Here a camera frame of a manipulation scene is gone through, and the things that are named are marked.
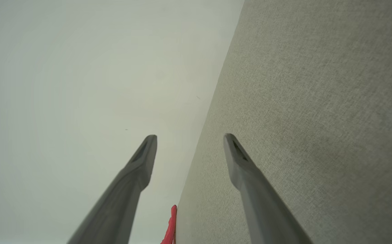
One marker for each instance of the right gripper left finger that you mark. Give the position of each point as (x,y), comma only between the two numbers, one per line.
(114,210)

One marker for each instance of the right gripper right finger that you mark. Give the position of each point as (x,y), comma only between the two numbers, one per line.
(267,213)

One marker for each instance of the red basketball jersey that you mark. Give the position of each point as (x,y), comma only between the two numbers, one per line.
(171,227)

